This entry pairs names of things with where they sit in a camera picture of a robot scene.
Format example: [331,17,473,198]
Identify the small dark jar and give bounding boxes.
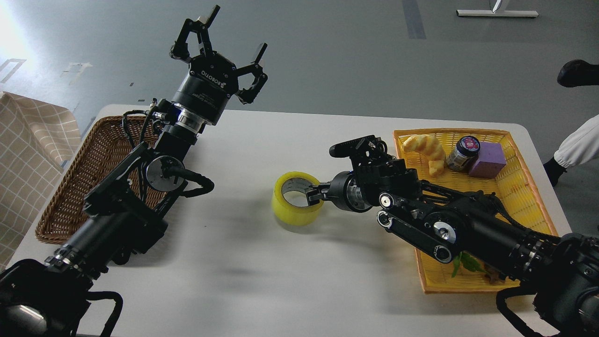
[446,136,481,171]

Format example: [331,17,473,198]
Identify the orange toy carrot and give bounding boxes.
[451,252,487,278]

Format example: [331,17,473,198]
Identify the beige checkered cloth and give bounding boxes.
[0,91,81,269]

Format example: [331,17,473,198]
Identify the toy croissant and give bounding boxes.
[402,134,446,177]

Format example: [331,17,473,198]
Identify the purple foam block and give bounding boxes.
[468,142,506,179]

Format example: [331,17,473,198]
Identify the black shoe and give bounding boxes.
[557,59,599,88]

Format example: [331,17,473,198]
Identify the brown wicker basket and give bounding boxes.
[35,117,175,244]

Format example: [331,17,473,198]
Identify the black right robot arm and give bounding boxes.
[306,136,599,337]

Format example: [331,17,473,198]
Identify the yellow plastic tray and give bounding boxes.
[393,128,558,294]

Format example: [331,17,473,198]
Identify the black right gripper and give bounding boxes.
[306,171,373,213]

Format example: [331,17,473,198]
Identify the white metal stand base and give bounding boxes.
[456,0,539,19]

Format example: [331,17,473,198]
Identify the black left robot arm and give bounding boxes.
[1,6,268,337]

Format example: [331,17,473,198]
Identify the person leg white trousers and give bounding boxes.
[553,115,599,169]

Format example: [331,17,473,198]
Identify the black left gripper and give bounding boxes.
[169,5,269,126]

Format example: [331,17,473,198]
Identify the yellow tape roll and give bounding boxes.
[271,171,324,226]

